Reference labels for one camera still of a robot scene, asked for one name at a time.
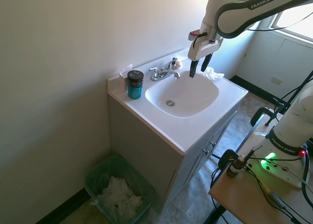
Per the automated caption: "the teal jar with black lid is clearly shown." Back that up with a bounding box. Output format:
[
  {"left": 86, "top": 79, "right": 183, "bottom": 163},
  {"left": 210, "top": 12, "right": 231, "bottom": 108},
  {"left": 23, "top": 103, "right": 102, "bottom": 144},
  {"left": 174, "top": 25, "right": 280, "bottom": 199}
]
[{"left": 126, "top": 69, "right": 144, "bottom": 100}]

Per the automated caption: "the brown dropper bottle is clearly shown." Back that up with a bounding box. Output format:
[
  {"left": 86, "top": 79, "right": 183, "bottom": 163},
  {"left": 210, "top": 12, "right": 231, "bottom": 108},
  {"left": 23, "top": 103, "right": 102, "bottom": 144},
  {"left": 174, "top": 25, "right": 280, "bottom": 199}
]
[{"left": 225, "top": 155, "right": 246, "bottom": 178}]

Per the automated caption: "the white vanity sink top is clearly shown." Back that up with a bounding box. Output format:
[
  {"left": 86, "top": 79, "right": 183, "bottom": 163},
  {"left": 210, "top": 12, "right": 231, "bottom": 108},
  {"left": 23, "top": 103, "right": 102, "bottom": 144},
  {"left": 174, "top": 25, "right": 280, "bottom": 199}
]
[{"left": 107, "top": 48, "right": 249, "bottom": 157}]

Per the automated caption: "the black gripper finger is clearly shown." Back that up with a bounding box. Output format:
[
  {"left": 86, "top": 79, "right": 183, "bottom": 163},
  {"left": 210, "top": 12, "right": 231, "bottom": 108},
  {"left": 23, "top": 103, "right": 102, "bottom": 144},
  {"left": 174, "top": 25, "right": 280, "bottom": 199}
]
[
  {"left": 201, "top": 53, "right": 213, "bottom": 72},
  {"left": 189, "top": 59, "right": 200, "bottom": 79}
]

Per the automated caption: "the chrome sink faucet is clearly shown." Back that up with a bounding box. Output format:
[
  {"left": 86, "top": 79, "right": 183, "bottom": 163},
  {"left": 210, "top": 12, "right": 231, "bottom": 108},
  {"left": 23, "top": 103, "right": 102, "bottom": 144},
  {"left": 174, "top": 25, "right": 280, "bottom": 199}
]
[{"left": 148, "top": 58, "right": 181, "bottom": 82}]

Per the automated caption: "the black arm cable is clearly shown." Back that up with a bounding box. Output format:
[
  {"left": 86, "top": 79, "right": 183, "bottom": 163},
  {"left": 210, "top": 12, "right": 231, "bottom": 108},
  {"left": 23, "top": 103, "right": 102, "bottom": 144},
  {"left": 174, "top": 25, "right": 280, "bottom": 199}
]
[{"left": 248, "top": 11, "right": 313, "bottom": 32}]

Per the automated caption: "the pile of white tissues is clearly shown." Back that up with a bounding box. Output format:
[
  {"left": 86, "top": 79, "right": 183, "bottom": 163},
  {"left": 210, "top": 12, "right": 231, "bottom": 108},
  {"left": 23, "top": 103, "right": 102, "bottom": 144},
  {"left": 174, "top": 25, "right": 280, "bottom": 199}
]
[{"left": 89, "top": 176, "right": 144, "bottom": 218}]

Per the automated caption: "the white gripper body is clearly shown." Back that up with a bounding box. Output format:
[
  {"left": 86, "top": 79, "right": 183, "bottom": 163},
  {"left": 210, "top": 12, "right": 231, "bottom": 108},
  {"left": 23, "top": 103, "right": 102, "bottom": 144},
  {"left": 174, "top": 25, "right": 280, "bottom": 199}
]
[{"left": 187, "top": 36, "right": 224, "bottom": 62}]

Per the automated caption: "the grey vanity cabinet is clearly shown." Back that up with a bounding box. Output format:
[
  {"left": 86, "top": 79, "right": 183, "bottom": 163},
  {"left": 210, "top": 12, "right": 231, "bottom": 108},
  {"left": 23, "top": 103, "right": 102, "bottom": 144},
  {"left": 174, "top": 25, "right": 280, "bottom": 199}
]
[{"left": 108, "top": 93, "right": 246, "bottom": 211}]

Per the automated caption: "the black table cable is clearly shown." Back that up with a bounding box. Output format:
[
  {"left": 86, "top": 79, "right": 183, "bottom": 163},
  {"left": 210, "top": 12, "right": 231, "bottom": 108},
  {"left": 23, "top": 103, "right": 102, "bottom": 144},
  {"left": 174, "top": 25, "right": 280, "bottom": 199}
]
[{"left": 210, "top": 164, "right": 231, "bottom": 210}]

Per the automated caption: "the white tissue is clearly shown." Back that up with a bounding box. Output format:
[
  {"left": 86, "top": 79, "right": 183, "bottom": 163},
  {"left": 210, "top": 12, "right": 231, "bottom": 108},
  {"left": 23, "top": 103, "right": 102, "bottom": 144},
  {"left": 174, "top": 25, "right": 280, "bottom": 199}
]
[{"left": 202, "top": 67, "right": 225, "bottom": 81}]

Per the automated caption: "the green mesh trash bin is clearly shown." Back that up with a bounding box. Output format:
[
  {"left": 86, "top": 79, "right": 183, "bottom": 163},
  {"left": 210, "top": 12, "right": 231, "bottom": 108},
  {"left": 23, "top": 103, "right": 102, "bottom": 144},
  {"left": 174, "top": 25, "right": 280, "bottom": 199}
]
[{"left": 85, "top": 155, "right": 157, "bottom": 224}]

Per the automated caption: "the black table clamp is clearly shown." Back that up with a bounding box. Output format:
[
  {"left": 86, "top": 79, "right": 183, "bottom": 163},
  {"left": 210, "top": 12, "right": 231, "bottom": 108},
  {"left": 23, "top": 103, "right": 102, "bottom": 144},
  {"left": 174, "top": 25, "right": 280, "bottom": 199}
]
[
  {"left": 218, "top": 149, "right": 240, "bottom": 169},
  {"left": 250, "top": 106, "right": 280, "bottom": 134}
]

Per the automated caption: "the light wooden table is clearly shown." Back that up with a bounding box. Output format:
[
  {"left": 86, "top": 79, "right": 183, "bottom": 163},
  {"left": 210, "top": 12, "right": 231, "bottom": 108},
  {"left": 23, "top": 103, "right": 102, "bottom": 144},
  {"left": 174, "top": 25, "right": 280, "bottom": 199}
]
[{"left": 207, "top": 129, "right": 313, "bottom": 224}]

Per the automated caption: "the bright window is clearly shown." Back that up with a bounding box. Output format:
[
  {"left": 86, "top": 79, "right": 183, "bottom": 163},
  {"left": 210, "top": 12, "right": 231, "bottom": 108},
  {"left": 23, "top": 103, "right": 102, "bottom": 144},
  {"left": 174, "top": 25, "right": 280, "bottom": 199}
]
[{"left": 268, "top": 0, "right": 313, "bottom": 43}]

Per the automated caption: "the grey cable with yellow plug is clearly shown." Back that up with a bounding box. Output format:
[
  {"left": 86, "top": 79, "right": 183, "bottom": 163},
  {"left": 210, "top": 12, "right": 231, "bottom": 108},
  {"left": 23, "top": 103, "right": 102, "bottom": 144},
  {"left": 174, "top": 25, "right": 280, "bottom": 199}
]
[{"left": 262, "top": 184, "right": 295, "bottom": 211}]

